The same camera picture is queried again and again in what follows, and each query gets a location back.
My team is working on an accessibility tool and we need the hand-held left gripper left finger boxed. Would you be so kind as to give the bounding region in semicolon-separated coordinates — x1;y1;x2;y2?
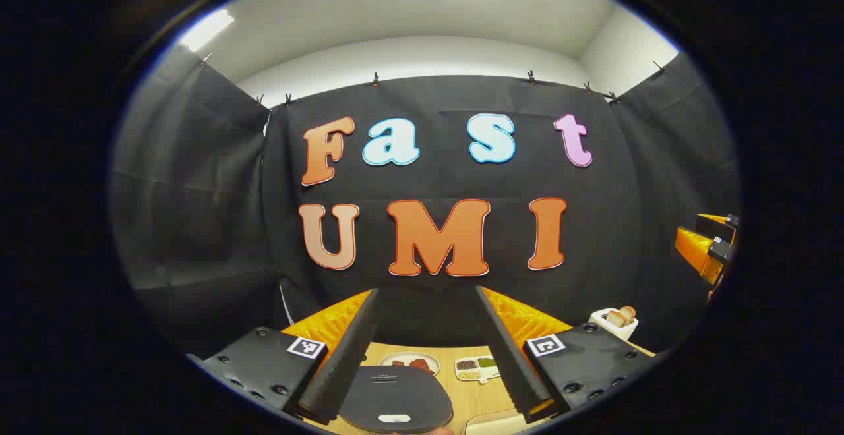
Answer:
187;288;382;426

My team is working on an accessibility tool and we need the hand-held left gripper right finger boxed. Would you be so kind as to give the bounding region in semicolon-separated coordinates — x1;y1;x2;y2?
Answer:
475;285;660;424

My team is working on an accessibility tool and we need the dark grey rice cooker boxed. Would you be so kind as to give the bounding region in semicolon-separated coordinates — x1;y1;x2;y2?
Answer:
340;364;454;434

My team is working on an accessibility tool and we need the white divided dish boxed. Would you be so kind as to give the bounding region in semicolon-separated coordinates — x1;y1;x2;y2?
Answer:
455;356;500;383

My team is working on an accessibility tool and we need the round white plate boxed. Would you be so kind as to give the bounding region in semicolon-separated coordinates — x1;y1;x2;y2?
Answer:
379;352;441;376

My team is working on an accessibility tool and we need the clear glass container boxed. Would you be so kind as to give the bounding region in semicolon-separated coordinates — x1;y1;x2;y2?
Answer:
464;409;528;435

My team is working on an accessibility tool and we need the white toaster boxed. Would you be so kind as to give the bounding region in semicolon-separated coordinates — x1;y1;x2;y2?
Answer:
589;308;639;341

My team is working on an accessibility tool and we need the ceiling light panel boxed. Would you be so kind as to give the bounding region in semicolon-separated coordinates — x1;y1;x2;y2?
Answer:
179;9;235;53

